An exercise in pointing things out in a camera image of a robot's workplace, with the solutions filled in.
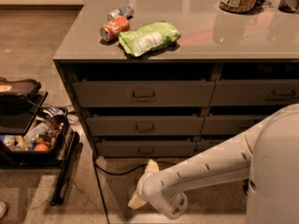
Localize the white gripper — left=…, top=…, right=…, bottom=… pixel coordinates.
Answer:
left=128, top=159, right=188, bottom=219

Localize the grey drawer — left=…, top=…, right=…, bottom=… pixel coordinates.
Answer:
left=86, top=116, right=204, bottom=136
left=210, top=79, right=299, bottom=106
left=201, top=115, right=265, bottom=135
left=95, top=140, right=196, bottom=158
left=195, top=138, right=224, bottom=150
left=73, top=81, right=215, bottom=107

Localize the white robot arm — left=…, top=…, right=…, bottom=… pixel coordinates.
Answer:
left=128, top=104, right=299, bottom=224

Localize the grey drawer cabinet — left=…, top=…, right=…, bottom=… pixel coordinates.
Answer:
left=54, top=0, right=299, bottom=157

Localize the orange fruit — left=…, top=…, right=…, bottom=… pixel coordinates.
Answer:
left=34, top=144, right=49, bottom=151

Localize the black bin with groceries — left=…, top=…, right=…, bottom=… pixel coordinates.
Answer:
left=0, top=107, right=69, bottom=165

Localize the white shoe tip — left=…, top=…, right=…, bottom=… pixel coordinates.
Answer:
left=0, top=202, right=7, bottom=219

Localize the green chip bag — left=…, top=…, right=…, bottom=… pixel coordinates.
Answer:
left=119, top=21, right=180, bottom=57

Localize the brown leather bag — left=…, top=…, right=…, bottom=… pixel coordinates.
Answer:
left=0, top=77, right=41, bottom=99

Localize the orange soda can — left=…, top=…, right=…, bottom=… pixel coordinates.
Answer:
left=100, top=16, right=130, bottom=41

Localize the dark glass object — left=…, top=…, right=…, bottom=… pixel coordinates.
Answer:
left=278, top=0, right=298, bottom=13

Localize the black floor cable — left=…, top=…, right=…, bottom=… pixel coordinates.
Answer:
left=93, top=155, right=176, bottom=224

